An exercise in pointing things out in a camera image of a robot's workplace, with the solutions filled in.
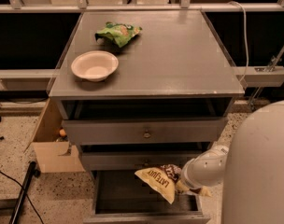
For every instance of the brown chip bag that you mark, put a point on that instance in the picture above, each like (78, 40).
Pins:
(163, 179)

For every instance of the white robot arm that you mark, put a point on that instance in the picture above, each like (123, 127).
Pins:
(252, 172)

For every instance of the bottom grey drawer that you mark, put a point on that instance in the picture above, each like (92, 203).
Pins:
(122, 198)

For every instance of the grey drawer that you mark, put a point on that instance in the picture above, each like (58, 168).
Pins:
(119, 132)
(122, 198)
(135, 160)

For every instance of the top grey drawer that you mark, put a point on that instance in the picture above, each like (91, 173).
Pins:
(119, 132)

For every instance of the middle grey drawer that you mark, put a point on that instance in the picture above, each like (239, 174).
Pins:
(135, 160)

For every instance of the grey drawer cabinet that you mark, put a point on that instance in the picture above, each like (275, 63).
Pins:
(174, 69)

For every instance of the green chip bag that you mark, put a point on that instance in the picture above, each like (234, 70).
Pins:
(118, 33)

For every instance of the orange ball in box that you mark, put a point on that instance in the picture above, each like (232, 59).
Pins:
(63, 132)

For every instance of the cardboard box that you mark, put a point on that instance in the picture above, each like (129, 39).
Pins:
(53, 154)

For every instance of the black metal bar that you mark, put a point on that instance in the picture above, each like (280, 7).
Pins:
(22, 195)

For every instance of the white paper bowl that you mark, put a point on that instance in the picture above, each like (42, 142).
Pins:
(95, 65)

